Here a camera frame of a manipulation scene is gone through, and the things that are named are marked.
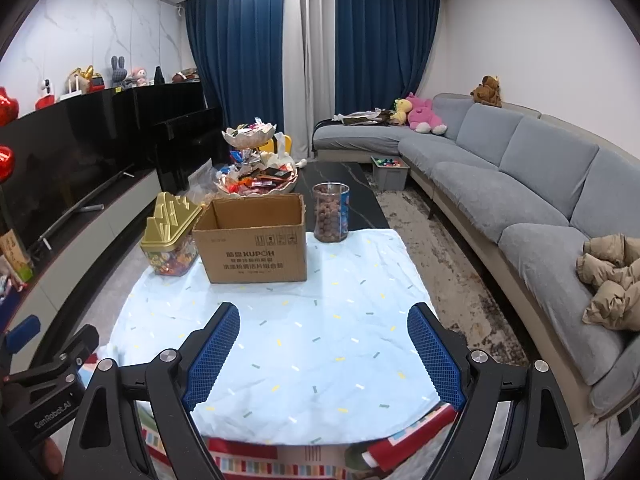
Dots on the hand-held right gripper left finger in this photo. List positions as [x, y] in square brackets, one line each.
[212, 355]

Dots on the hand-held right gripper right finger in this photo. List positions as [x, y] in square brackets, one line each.
[435, 355]

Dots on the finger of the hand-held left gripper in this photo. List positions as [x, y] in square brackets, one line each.
[22, 331]
[80, 345]

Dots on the brown cardboard box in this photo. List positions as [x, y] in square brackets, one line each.
[250, 255]

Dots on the small heap of snacks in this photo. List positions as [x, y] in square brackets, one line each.
[252, 126]

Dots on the person's left hand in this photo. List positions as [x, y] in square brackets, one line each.
[47, 462]

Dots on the beige printed box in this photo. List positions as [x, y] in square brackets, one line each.
[15, 255]

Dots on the beige patterned rug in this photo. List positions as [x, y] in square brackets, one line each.
[450, 270]

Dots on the grey television cabinet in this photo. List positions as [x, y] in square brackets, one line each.
[100, 230]

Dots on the light blue tablecloth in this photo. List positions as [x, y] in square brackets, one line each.
[325, 310]

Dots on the gold tiered lid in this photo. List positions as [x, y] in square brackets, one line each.
[167, 230]

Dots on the colourful play mat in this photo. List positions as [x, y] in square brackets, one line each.
[300, 460]

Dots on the grey remote control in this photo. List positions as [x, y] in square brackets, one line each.
[90, 208]

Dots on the red heart balloon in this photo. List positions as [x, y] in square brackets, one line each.
[7, 107]
[6, 162]

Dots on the grey curved sofa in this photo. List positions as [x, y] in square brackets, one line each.
[500, 195]

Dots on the clear jar of nuts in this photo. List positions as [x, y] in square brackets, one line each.
[330, 215]

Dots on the black television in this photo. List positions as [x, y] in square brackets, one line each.
[60, 160]

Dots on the clear plastic bag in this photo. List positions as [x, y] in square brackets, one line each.
[202, 180]

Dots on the large pile of snack packets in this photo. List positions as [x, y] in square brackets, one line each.
[255, 180]

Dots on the grey toy bin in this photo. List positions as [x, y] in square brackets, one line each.
[390, 177]

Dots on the beige puffer jacket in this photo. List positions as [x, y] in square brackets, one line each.
[610, 280]

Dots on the large white scalloped bowl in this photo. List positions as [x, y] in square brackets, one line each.
[292, 180]

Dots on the loose packets behind stand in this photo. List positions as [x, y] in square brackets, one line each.
[240, 156]

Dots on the small white scalloped bowl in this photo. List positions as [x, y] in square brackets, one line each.
[247, 140]

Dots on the black piano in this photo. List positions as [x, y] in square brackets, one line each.
[170, 135]

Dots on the yellow chair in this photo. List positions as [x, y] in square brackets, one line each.
[285, 142]

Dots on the pink plush toy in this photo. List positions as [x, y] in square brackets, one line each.
[422, 115]

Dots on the yellow plush toy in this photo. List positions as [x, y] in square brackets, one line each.
[400, 110]

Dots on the crumpled clothing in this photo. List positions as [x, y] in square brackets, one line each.
[360, 117]

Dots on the gold ornament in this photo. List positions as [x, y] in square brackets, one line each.
[82, 80]

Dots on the brown teddy bear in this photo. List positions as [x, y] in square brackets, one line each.
[487, 92]

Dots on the grey rabbit plush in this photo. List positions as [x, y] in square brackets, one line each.
[118, 74]

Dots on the pink doll plush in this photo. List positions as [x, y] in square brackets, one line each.
[140, 77]

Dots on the black metronome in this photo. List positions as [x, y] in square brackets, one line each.
[159, 77]

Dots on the blue curtain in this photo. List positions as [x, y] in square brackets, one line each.
[235, 60]
[380, 50]

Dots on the white curtain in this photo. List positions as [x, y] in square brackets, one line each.
[310, 60]

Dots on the white security camera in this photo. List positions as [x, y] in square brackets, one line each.
[46, 87]

